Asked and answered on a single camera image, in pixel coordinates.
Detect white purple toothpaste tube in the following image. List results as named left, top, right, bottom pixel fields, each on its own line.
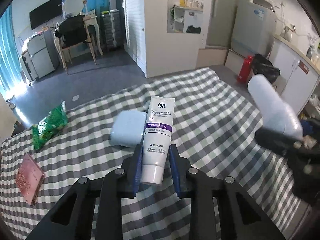
left=140, top=95, right=175, bottom=186

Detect silver mini fridge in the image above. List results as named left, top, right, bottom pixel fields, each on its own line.
left=27, top=30, right=59, bottom=78

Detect black drawer tower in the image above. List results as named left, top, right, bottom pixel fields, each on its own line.
left=100, top=9, right=123, bottom=50

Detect white sliding wardrobe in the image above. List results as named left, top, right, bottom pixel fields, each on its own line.
left=123, top=0, right=204, bottom=78

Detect teal window curtains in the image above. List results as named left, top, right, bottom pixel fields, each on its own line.
left=1, top=5, right=23, bottom=96

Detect white side cart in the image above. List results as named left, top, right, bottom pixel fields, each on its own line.
left=19, top=50, right=38, bottom=86

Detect pink embossed notebook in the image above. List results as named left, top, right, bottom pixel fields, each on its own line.
left=15, top=153, right=45, bottom=206

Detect red thermos bottle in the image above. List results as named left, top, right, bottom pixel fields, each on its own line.
left=237, top=56, right=253, bottom=83

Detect green snack bag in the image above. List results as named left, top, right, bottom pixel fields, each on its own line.
left=31, top=101, right=68, bottom=151

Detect round white mirror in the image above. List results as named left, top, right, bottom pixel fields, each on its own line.
left=61, top=0, right=87, bottom=18

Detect white spray bottle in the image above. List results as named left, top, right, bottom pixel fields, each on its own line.
left=247, top=74, right=303, bottom=140

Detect white dressing desk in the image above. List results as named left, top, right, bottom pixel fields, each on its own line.
left=84, top=9, right=103, bottom=56

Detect wooden chair with black jacket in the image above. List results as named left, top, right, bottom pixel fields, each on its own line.
left=54, top=14, right=97, bottom=74

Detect white bin with black bag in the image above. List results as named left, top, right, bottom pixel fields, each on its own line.
left=251, top=54, right=280, bottom=84

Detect black wall television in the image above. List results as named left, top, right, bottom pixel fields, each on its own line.
left=29, top=0, right=62, bottom=30

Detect grey checkered tablecloth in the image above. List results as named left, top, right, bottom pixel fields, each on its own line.
left=1, top=68, right=300, bottom=239

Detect white washing machine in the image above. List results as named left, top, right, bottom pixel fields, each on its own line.
left=231, top=0, right=277, bottom=57

